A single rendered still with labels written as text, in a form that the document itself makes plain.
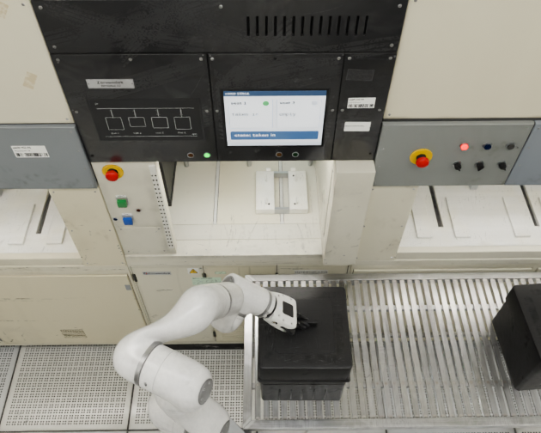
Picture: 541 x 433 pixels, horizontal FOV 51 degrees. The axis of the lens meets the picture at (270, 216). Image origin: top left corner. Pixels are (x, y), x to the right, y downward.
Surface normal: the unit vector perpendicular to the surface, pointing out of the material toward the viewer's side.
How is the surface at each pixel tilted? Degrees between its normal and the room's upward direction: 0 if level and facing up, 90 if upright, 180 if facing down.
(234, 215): 0
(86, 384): 0
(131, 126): 90
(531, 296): 0
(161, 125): 90
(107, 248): 90
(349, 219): 90
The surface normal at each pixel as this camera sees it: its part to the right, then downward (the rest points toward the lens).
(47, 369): 0.00, -0.60
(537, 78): 0.01, 0.80
